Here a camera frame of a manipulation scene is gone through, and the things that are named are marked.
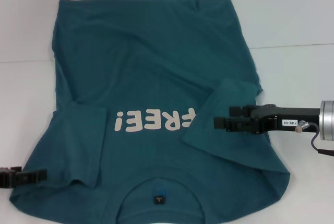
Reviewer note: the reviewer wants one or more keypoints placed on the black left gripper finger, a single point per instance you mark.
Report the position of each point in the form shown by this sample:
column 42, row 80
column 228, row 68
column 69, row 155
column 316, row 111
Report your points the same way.
column 5, row 179
column 31, row 177

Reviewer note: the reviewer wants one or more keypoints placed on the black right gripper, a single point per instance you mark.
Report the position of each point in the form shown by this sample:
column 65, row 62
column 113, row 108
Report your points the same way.
column 271, row 119

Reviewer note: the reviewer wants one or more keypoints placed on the teal t-shirt with FREE print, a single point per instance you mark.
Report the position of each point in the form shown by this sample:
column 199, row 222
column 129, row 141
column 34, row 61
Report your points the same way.
column 156, row 51

